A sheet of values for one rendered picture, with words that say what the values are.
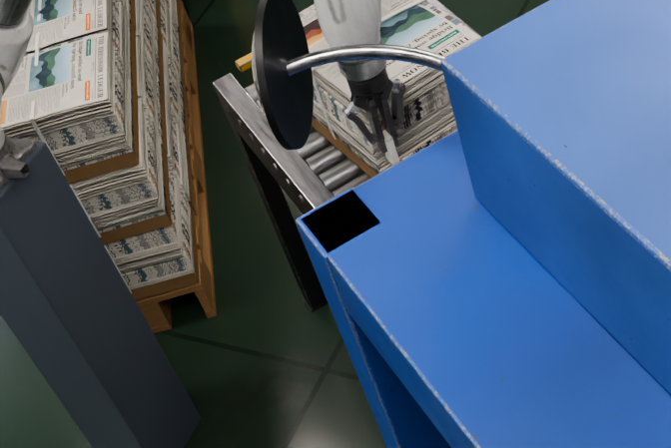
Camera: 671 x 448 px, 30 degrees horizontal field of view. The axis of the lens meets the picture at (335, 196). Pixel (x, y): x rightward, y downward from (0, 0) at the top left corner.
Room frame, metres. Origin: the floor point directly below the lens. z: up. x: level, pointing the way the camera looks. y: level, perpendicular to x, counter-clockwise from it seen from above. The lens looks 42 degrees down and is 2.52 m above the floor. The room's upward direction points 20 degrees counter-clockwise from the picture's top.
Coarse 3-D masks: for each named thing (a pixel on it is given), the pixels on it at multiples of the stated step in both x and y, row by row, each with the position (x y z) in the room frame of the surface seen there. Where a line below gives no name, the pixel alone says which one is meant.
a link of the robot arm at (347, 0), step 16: (320, 0) 1.81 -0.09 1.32; (336, 0) 1.79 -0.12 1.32; (352, 0) 1.78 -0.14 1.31; (368, 0) 1.80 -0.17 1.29; (320, 16) 1.81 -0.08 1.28; (336, 16) 1.78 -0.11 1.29; (352, 16) 1.78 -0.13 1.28; (368, 16) 1.78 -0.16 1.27; (336, 32) 1.78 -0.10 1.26; (352, 32) 1.77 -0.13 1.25; (368, 32) 1.78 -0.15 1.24
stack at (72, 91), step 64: (64, 0) 2.95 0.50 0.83; (128, 0) 3.13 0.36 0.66; (64, 64) 2.66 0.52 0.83; (128, 64) 2.81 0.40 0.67; (192, 64) 3.61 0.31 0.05; (64, 128) 2.48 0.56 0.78; (128, 128) 2.53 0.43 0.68; (192, 128) 3.18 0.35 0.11; (128, 192) 2.48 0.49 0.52; (128, 256) 2.49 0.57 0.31; (192, 256) 2.53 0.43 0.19
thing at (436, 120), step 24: (408, 24) 2.05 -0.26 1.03; (432, 24) 2.02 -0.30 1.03; (456, 24) 1.99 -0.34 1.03; (432, 48) 1.95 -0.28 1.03; (456, 48) 1.92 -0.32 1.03; (336, 72) 1.98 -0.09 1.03; (408, 72) 1.90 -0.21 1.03; (432, 72) 1.90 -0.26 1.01; (336, 96) 1.95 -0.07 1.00; (408, 96) 1.88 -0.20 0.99; (432, 96) 1.90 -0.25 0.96; (336, 120) 1.98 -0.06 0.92; (408, 120) 1.88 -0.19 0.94; (432, 120) 1.89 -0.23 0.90; (360, 144) 1.89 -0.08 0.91; (408, 144) 1.87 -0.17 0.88; (384, 168) 1.85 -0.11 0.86
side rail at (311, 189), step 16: (224, 80) 2.41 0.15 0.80; (224, 96) 2.35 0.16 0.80; (240, 96) 2.33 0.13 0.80; (240, 112) 2.27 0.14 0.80; (256, 112) 2.25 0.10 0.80; (240, 128) 2.30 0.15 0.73; (256, 128) 2.19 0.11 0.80; (256, 144) 2.20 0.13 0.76; (272, 144) 2.12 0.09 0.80; (272, 160) 2.10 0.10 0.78; (288, 160) 2.05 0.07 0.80; (288, 176) 2.00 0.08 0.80; (304, 176) 1.99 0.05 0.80; (288, 192) 2.06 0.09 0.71; (304, 192) 1.94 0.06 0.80; (320, 192) 1.92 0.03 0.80; (304, 208) 1.97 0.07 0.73
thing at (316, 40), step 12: (384, 0) 2.16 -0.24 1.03; (396, 0) 2.14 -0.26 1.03; (300, 12) 2.22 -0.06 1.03; (312, 12) 2.20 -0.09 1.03; (384, 12) 2.12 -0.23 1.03; (312, 24) 2.16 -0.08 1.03; (312, 36) 2.12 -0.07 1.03; (324, 36) 2.11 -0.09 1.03; (312, 48) 2.08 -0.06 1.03; (324, 48) 2.07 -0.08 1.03
